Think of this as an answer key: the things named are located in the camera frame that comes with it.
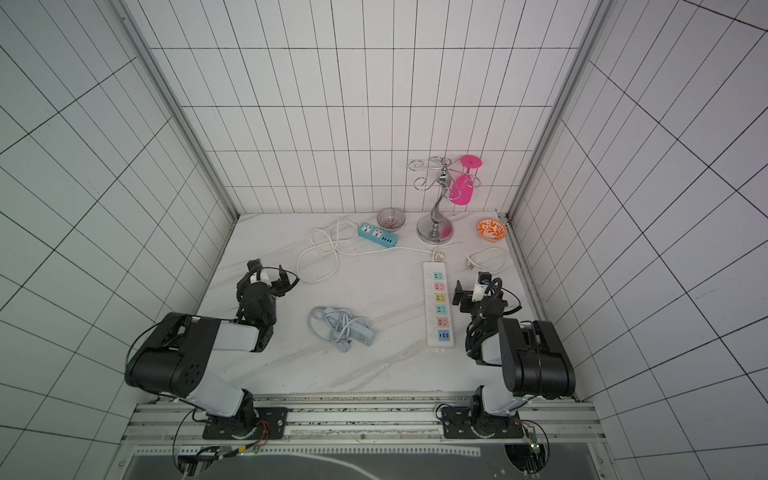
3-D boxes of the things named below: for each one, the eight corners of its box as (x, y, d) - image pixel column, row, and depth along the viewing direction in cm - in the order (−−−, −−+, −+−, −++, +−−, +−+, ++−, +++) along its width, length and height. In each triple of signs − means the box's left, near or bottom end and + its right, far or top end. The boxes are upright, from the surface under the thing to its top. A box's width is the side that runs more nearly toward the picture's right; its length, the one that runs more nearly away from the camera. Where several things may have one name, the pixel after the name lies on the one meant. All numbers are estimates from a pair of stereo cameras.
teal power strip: (355, 234, 115) (354, 230, 113) (362, 225, 118) (361, 221, 116) (393, 250, 110) (393, 246, 108) (399, 240, 113) (399, 236, 111)
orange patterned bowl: (487, 247, 112) (490, 241, 109) (472, 227, 118) (475, 221, 115) (508, 240, 114) (511, 234, 111) (492, 221, 120) (495, 215, 118)
